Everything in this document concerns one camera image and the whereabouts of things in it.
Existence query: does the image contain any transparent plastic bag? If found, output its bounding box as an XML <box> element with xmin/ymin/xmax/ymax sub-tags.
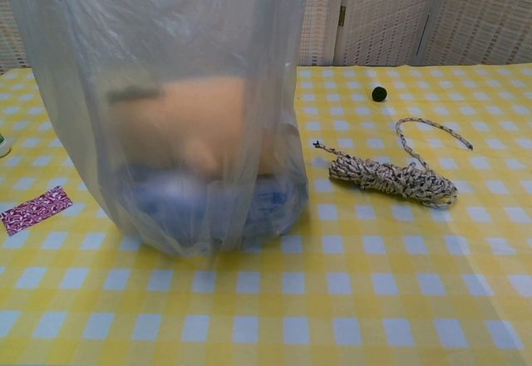
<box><xmin>2</xmin><ymin>0</ymin><xmax>311</xmax><ymax>259</ymax></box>

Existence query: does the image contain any yellow checkered tablecloth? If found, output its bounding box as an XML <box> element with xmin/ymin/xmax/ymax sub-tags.
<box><xmin>0</xmin><ymin>62</ymin><xmax>532</xmax><ymax>366</ymax></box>

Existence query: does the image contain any blue printed carton box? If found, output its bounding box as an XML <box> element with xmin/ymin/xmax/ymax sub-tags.
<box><xmin>116</xmin><ymin>161</ymin><xmax>309</xmax><ymax>255</ymax></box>

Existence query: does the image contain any orange plush toy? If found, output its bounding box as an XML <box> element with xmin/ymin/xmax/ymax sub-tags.
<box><xmin>106</xmin><ymin>75</ymin><xmax>298</xmax><ymax>176</ymax></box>

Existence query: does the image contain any white woven folding screen panel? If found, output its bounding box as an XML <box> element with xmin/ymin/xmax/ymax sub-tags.
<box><xmin>334</xmin><ymin>0</ymin><xmax>444</xmax><ymax>67</ymax></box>
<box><xmin>419</xmin><ymin>0</ymin><xmax>532</xmax><ymax>67</ymax></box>
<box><xmin>0</xmin><ymin>0</ymin><xmax>342</xmax><ymax>70</ymax></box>

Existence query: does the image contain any magenta patterned paper strip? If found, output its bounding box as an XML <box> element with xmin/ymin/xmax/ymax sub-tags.
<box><xmin>0</xmin><ymin>185</ymin><xmax>74</xmax><ymax>237</ymax></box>

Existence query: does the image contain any speckled coiled rope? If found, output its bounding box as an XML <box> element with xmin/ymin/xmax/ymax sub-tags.
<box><xmin>312</xmin><ymin>116</ymin><xmax>474</xmax><ymax>210</ymax></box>

